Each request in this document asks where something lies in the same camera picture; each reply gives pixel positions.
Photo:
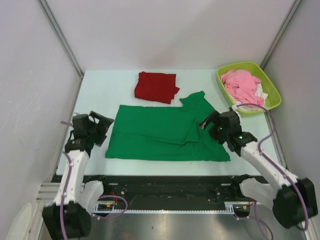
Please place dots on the aluminium corner post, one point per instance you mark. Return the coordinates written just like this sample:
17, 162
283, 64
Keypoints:
53, 22
281, 32

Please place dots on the folded red t-shirt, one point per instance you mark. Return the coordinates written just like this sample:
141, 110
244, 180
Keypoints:
156, 87

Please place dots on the green t-shirt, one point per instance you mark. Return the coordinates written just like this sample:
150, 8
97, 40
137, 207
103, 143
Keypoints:
168, 134

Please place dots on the lime green plastic basket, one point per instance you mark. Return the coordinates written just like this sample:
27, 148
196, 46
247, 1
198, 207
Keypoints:
274, 98

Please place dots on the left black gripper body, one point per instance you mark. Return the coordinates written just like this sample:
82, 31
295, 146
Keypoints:
97, 132

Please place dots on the slotted cable duct rail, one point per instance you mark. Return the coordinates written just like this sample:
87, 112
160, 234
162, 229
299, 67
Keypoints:
228, 208

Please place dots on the right aluminium corner post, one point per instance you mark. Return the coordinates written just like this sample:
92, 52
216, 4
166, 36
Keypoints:
281, 32

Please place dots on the white t-shirt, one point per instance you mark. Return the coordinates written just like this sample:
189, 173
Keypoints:
249, 97

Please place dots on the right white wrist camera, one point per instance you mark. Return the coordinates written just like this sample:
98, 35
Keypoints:
234, 108

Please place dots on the left aluminium corner post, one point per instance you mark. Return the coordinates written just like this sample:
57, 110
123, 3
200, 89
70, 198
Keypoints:
53, 22

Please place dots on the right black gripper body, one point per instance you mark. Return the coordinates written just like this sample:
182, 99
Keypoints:
218, 133

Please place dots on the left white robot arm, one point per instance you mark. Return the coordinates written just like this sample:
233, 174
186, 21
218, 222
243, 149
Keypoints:
69, 214

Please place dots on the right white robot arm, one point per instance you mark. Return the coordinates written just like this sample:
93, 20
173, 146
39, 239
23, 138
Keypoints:
291, 199

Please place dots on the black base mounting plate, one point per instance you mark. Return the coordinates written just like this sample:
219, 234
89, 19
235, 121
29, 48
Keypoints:
170, 192

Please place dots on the pink t-shirt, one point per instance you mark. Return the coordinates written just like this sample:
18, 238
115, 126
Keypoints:
234, 79

